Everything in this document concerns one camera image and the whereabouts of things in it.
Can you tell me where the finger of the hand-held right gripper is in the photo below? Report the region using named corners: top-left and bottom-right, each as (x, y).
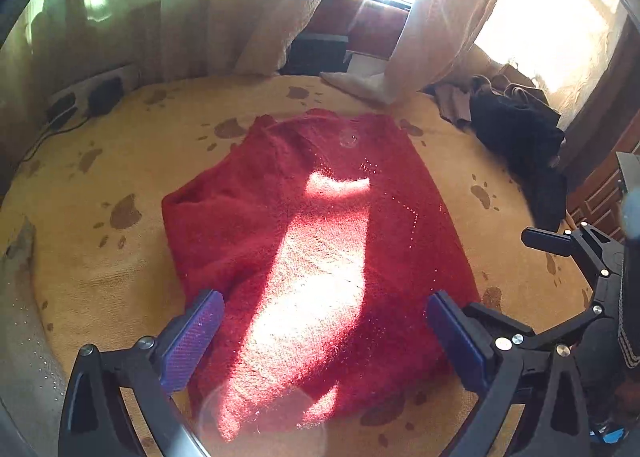
top-left (521, 222), bottom-right (626, 284)
top-left (517, 303), bottom-right (610, 354)

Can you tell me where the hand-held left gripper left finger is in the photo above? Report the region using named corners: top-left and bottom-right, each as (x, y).
top-left (59, 288), bottom-right (226, 457)

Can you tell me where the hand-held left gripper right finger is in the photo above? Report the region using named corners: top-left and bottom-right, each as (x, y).
top-left (426, 289), bottom-right (593, 457)

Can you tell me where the red knit sweater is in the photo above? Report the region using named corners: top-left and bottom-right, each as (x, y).
top-left (161, 108), bottom-right (482, 443)

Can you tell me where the brown wooden door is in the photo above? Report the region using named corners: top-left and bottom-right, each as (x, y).
top-left (565, 122), bottom-right (640, 243)

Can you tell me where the black knit sweater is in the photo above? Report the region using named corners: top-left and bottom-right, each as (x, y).
top-left (470, 87), bottom-right (568, 233)

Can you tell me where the yellow paw-print blanket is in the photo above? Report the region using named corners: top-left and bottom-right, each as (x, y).
top-left (0, 73), bottom-right (598, 457)

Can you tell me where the grey bed sheet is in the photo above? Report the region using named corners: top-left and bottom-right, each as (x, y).
top-left (0, 214), bottom-right (68, 457)

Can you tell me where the cream lace curtain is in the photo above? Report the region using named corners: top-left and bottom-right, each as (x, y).
top-left (232, 0), bottom-right (346, 78)
top-left (470, 0), bottom-right (631, 133)

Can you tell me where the white cloth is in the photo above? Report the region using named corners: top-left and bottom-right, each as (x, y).
top-left (319, 70), bottom-right (398, 105)

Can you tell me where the white box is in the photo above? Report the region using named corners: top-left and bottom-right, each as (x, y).
top-left (344, 50), bottom-right (388, 74)

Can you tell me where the black charger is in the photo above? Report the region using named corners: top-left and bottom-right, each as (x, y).
top-left (88, 76), bottom-right (124, 117)

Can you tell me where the white power strip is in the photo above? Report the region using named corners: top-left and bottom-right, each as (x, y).
top-left (46, 63), bottom-right (140, 124)

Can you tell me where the brown wooden sill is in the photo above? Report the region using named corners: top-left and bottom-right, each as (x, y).
top-left (307, 0), bottom-right (413, 60)

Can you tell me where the large black box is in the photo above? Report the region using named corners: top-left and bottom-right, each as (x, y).
top-left (287, 32), bottom-right (350, 77)

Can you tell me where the black cable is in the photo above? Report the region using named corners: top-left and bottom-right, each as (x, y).
top-left (20, 112), bottom-right (93, 165)

